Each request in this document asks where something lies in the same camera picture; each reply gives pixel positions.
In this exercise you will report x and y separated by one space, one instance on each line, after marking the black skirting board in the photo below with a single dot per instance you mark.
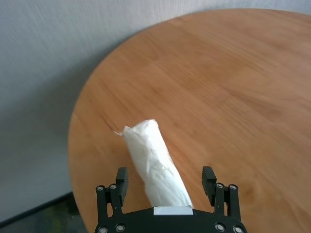
36 208

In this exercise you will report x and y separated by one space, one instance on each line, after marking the white sandbag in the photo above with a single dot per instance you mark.
155 160

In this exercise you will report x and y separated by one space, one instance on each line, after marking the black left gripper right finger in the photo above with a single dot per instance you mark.
210 182

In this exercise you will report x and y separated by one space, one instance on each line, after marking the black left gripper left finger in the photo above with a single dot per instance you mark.
121 187

